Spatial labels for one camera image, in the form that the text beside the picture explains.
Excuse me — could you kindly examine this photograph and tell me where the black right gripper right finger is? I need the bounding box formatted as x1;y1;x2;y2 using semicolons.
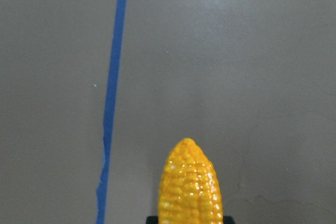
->
224;216;234;224

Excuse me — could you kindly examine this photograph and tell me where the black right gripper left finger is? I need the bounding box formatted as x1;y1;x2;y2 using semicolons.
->
146;216;159;224

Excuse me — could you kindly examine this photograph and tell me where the yellow plastic corn cob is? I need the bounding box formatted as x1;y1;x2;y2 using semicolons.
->
157;138;224;223

